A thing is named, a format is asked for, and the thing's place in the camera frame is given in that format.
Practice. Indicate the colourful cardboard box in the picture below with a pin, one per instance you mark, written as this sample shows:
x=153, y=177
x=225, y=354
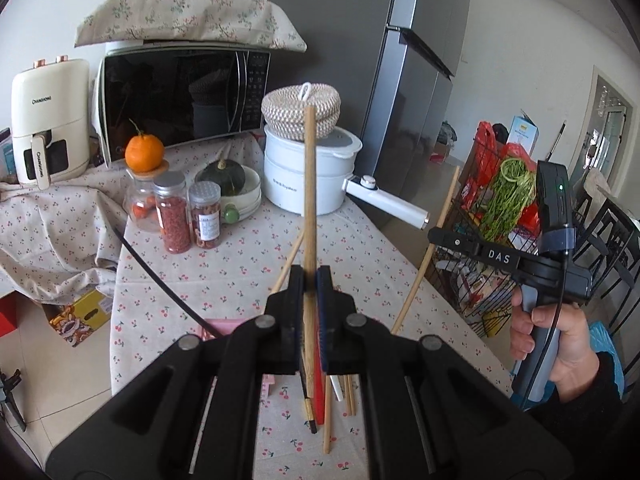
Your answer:
x=80, y=317

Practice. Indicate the black tripod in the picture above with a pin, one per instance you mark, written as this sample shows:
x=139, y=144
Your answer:
x=12, y=385

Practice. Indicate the labelled jar of nuts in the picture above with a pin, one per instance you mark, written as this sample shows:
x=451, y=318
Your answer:
x=205, y=220

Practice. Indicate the white bowl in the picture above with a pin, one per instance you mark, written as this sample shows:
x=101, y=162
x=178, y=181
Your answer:
x=247, y=200

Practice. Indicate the black chair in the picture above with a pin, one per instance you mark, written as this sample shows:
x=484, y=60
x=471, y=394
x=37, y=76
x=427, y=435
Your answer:
x=610, y=240

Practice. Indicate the person's right hand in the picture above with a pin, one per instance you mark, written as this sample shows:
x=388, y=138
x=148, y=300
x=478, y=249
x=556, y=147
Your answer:
x=575, y=345

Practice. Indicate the white electric pot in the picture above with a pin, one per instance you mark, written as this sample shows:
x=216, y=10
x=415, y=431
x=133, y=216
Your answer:
x=285, y=180

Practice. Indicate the green leafy vegetables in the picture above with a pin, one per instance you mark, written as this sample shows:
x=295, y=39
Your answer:
x=505, y=200

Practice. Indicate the glass door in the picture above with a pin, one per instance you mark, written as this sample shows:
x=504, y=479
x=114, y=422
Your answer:
x=610, y=125

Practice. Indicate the grey refrigerator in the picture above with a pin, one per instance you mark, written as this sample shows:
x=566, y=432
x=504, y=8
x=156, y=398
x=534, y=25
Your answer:
x=350, y=60

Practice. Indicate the red plastic bag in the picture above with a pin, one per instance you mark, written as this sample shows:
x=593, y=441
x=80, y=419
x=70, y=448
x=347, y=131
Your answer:
x=482, y=145

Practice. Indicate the pink utensil tray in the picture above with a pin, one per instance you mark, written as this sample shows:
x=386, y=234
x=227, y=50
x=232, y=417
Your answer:
x=225, y=322

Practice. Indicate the person's right forearm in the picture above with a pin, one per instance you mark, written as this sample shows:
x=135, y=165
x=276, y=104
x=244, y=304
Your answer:
x=590, y=410

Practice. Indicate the black chopstick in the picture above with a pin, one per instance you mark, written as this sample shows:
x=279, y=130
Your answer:
x=309, y=410

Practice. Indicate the cherry print tablecloth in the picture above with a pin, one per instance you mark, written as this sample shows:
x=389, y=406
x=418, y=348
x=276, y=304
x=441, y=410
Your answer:
x=200, y=280

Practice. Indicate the wooden chopstick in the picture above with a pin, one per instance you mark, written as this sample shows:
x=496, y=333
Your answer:
x=347, y=395
x=310, y=185
x=287, y=262
x=353, y=395
x=328, y=430
x=409, y=292

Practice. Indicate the jar of red berries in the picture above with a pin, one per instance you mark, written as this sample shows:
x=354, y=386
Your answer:
x=172, y=220

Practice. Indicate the red box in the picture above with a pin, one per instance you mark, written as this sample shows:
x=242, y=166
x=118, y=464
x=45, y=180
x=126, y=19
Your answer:
x=7, y=320

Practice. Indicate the white plastic spoon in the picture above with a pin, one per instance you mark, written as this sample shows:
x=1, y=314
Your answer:
x=337, y=390

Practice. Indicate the cream air fryer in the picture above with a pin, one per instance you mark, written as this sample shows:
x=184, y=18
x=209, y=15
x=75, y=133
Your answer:
x=50, y=105

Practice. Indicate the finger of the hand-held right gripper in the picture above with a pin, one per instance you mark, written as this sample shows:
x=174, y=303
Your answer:
x=455, y=240

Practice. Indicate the orange mandarin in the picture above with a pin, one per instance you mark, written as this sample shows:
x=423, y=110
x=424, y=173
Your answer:
x=144, y=155

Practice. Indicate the glass jar with wooden lid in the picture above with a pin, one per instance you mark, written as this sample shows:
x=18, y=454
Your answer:
x=140, y=200

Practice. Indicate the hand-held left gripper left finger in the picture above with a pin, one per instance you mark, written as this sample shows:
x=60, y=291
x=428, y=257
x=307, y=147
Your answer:
x=297, y=310

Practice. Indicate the blue and white box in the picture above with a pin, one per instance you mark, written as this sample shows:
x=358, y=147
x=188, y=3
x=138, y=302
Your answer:
x=522, y=135

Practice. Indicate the floral cloth cover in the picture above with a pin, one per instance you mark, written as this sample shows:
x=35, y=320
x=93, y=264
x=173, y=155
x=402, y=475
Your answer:
x=190, y=15

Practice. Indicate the dark green squash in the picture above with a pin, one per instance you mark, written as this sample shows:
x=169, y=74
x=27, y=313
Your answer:
x=222, y=177

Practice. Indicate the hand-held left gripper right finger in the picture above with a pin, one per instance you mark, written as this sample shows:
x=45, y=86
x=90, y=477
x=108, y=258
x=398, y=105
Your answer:
x=322, y=320

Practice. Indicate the black microwave oven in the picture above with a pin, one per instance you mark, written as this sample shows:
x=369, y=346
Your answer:
x=170, y=95

